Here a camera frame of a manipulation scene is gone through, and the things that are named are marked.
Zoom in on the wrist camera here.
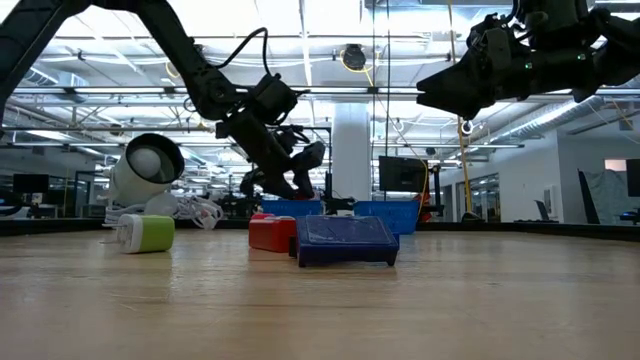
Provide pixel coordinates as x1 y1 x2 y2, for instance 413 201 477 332
514 0 591 39
249 73 300 126

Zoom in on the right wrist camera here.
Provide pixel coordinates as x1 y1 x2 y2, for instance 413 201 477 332
514 0 591 39

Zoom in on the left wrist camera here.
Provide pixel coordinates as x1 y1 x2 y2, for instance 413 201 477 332
249 73 300 126

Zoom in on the thin yellow cable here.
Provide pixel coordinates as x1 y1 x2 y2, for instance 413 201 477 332
338 47 432 206

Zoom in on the black hanging cable reel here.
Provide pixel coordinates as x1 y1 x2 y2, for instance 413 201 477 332
342 43 368 71

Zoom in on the grey tarp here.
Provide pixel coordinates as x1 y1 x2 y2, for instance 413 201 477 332
582 169 630 225

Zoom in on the small black monitor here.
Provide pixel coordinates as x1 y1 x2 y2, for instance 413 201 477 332
12 173 50 195

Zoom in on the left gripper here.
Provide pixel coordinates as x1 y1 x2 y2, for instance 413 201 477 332
215 110 326 200

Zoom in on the dark blue small display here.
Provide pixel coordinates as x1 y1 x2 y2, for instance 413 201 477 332
294 214 401 269

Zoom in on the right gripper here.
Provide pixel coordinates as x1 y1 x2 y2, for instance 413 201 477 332
417 17 601 121

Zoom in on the black desk monitor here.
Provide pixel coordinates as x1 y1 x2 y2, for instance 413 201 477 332
378 155 429 194

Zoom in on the white building column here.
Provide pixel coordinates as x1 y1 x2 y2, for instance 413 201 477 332
332 102 374 201

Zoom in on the dark leaning panel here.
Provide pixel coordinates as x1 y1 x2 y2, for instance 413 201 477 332
577 168 601 225

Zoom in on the blue plastic basket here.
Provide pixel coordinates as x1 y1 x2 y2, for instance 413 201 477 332
353 199 421 236
259 199 325 219

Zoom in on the dark wall monitor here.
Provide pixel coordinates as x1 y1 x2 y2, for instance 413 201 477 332
625 158 640 198

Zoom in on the black aluminium frame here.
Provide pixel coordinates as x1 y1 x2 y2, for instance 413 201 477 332
0 217 640 239

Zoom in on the green white wall charger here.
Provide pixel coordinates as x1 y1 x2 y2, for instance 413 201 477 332
115 213 176 255

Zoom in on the white coiled cable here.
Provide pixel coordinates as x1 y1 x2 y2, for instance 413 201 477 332
103 193 225 231

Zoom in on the red USB charger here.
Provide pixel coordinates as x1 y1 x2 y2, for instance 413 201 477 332
248 215 299 254

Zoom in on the white cylindrical security camera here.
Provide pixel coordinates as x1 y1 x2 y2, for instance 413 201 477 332
102 132 186 209

